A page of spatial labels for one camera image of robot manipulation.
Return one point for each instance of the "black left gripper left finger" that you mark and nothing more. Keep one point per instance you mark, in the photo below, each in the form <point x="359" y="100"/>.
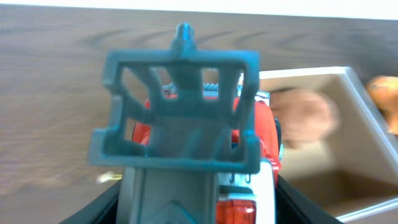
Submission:
<point x="102" y="210"/>

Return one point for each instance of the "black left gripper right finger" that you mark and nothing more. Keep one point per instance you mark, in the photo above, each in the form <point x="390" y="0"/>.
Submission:
<point x="293" y="207"/>

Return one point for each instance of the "brown plush toy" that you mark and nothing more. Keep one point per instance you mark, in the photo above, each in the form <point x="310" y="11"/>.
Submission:
<point x="305" y="115"/>

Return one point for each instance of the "red toy truck grey crane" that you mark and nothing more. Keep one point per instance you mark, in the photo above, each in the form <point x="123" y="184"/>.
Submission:
<point x="196" y="144"/>

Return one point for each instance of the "orange rubber animal toy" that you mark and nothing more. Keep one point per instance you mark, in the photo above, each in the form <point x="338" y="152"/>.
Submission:
<point x="383" y="92"/>

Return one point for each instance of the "yellow cat rattle drum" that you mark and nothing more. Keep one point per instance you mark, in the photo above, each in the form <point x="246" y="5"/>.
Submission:
<point x="107" y="177"/>

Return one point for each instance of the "beige cardboard box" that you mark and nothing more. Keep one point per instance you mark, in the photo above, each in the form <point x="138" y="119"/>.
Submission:
<point x="352" y="174"/>

